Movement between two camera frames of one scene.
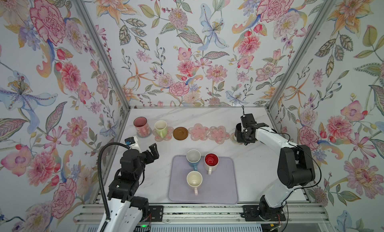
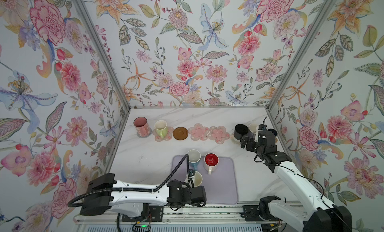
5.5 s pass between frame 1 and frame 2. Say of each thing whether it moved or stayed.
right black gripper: moved
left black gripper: moved
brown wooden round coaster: stayed
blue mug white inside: stayed
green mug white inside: stayed
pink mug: stayed
